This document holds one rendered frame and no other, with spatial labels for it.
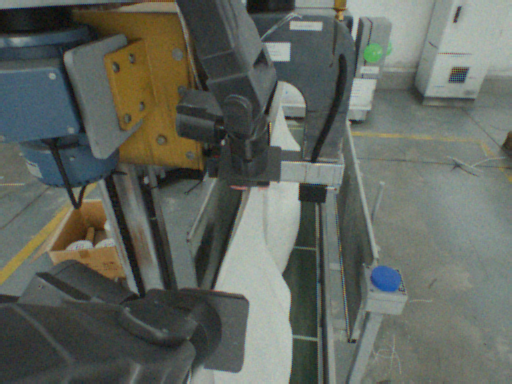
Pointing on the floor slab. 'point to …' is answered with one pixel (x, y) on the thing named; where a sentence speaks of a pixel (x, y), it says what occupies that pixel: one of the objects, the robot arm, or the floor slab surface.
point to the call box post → (364, 346)
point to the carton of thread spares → (81, 219)
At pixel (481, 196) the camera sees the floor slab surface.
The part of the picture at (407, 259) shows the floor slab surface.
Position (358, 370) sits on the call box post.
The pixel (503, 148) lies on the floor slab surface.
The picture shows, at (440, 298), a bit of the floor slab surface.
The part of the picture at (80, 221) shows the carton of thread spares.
